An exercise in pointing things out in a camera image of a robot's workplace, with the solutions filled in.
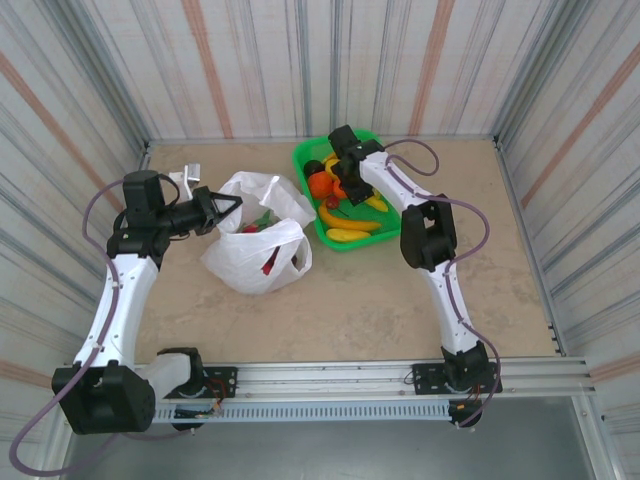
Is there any green plastic basket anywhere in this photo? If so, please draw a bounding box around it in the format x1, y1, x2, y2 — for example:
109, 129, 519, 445
292, 128, 402, 254

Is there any small circuit board with wires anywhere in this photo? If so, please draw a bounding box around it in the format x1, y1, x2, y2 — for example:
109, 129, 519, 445
448, 397, 485, 416
173, 405, 224, 420

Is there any large orange fake fruit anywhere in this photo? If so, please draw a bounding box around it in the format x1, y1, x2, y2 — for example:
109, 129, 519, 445
307, 171, 336, 199

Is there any white plastic bag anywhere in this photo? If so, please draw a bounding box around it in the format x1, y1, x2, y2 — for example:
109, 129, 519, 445
199, 170, 317, 296

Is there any aluminium mounting rail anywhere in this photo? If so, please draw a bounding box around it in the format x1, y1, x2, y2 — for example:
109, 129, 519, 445
134, 355, 597, 402

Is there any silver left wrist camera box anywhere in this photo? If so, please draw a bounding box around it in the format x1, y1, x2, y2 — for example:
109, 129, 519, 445
168, 163, 204, 199

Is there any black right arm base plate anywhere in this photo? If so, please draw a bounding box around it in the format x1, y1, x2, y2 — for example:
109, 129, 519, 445
412, 362, 503, 396

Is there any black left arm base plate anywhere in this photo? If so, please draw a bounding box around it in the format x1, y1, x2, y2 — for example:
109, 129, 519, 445
197, 366, 239, 400

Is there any grey slotted cable duct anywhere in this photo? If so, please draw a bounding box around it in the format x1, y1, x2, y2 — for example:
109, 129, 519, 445
149, 402, 451, 424

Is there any yellow oblong fake fruit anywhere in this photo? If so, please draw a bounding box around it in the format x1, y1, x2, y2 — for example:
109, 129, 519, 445
325, 227, 372, 244

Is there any single curved yellow banana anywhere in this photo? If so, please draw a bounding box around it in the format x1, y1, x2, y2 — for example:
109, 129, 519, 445
318, 202, 384, 233

